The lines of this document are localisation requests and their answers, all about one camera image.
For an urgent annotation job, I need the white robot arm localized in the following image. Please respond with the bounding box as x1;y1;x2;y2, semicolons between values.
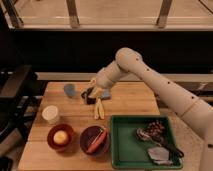
91;47;213;171

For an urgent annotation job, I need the small metal cup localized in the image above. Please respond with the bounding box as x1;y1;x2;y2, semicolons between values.
81;92;89;105

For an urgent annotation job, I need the green tray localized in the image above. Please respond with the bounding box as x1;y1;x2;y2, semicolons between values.
110;115;183;170

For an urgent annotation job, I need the yellow ball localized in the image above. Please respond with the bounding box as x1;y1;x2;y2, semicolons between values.
53;130;69;145

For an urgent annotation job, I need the orange carrot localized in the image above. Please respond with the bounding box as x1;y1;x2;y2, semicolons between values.
87;129;107;154

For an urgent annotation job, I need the yellow banana peel toy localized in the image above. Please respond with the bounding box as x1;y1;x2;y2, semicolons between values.
94;98;105;119

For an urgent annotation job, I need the purple bowl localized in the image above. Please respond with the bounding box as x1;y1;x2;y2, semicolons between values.
80;126;110;157

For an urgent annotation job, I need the red bowl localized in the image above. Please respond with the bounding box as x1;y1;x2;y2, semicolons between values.
47;124;74;151

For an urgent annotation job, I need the brown grape bunch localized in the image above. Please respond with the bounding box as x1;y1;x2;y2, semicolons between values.
146;120;165;136

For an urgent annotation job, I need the white cup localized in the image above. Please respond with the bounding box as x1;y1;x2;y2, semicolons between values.
42;105;60;124

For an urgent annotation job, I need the blue sponge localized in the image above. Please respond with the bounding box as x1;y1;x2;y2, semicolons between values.
101;89;111;100

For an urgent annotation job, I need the black chair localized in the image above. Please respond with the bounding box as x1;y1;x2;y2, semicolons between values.
0;65;37;143

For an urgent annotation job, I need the grey cloth piece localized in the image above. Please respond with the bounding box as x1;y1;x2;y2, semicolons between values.
148;147;173;165

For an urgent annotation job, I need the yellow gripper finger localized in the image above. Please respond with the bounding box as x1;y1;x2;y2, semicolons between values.
91;87;102;98
88;77;97;87

